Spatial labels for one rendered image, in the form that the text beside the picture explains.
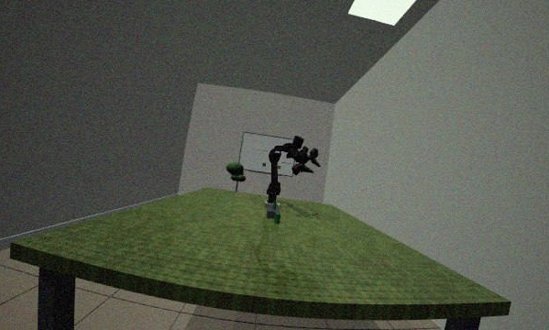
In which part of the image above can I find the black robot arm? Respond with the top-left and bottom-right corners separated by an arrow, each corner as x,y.
267,136 -> 309,204

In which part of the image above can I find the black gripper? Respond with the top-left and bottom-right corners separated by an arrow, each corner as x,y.
292,148 -> 321,175

